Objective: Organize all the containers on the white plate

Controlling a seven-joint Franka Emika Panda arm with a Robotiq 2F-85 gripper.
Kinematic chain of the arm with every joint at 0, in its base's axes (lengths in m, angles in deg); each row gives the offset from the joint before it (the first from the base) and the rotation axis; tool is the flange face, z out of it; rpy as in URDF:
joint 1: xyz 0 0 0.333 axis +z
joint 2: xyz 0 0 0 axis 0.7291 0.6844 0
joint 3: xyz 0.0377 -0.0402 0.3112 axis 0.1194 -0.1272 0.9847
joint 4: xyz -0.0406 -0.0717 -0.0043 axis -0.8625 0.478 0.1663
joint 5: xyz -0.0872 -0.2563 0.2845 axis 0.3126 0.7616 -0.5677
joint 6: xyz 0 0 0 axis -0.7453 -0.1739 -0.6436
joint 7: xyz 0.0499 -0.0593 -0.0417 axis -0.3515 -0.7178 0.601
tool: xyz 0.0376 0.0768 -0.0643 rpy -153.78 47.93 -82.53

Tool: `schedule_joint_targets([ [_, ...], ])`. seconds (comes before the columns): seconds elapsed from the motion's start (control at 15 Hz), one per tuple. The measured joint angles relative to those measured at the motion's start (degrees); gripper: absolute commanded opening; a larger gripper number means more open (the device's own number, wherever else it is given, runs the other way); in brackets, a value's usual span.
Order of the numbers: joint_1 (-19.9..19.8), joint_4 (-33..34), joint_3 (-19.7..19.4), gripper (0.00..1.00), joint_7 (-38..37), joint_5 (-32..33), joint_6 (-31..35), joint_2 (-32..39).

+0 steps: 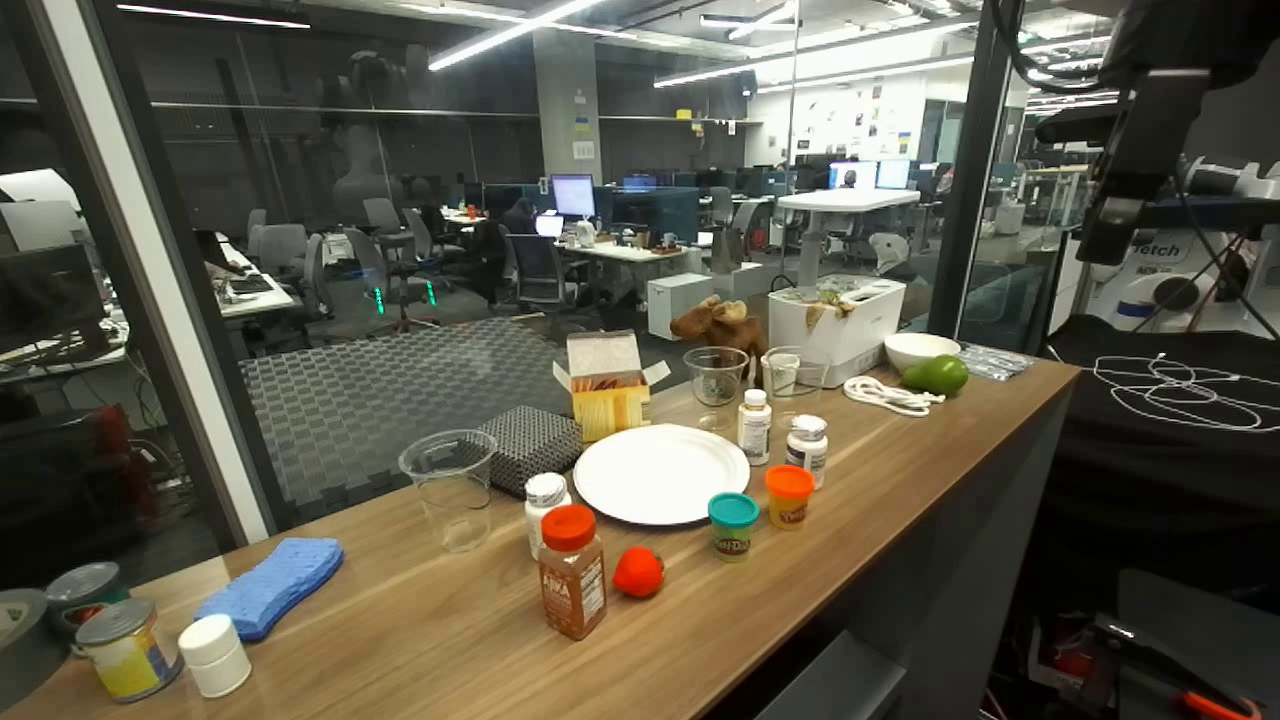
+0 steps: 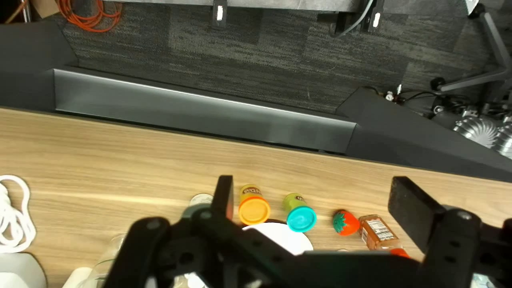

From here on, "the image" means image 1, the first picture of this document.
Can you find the brown plush moose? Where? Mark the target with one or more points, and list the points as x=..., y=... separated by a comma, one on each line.
x=723, y=324

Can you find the white pedestal cabinet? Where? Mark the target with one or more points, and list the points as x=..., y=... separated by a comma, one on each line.
x=678, y=306

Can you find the grey tape roll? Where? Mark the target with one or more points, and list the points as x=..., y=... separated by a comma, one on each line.
x=20, y=624

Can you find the tin can teal label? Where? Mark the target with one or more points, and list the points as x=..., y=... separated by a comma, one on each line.
x=82, y=586

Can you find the black equipment stand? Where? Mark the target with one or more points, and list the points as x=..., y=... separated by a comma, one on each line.
x=1145, y=132

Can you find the silver blister pack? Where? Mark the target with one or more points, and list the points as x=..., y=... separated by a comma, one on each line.
x=992, y=360

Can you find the yellow cardboard box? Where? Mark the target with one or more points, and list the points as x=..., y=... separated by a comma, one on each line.
x=604, y=400

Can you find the teal lid dough tub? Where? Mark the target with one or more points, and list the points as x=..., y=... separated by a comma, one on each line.
x=732, y=514

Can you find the white plastic bin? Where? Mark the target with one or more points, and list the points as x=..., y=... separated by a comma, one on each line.
x=843, y=343

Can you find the small white jar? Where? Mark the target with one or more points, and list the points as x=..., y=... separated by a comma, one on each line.
x=214, y=657

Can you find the spice jar orange lid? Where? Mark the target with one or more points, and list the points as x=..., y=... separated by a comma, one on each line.
x=574, y=586

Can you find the grey foam block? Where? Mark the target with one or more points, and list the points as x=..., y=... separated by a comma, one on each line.
x=530, y=446

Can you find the blue cloth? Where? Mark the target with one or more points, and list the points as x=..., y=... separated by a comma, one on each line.
x=275, y=586

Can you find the clear cup green logo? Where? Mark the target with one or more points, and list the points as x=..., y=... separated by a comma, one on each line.
x=718, y=380

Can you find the orange lid dough tub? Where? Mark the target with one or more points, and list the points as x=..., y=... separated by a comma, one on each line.
x=788, y=485

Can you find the white bottle green label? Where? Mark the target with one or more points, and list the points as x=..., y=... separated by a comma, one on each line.
x=755, y=430

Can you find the white bottle black text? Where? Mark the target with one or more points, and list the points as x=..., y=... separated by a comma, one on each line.
x=806, y=446

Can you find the green toy fruit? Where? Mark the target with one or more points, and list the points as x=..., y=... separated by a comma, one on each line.
x=943, y=379

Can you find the white bottle blue label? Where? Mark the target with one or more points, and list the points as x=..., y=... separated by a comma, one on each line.
x=544, y=499

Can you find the computer monitor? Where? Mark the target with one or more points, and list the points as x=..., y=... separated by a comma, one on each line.
x=574, y=196

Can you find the grey foam floor mat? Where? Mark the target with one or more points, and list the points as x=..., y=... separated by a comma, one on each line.
x=387, y=400

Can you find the white paper plate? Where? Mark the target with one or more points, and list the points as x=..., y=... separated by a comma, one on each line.
x=663, y=479

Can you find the white standing desk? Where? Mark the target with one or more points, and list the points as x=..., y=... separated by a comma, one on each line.
x=850, y=200

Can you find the red toy strawberry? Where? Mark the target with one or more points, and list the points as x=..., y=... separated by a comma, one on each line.
x=639, y=573

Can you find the tin can yellow label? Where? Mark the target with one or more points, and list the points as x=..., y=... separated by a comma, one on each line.
x=129, y=657

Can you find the white bowl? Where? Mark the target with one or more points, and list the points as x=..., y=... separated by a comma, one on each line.
x=918, y=344

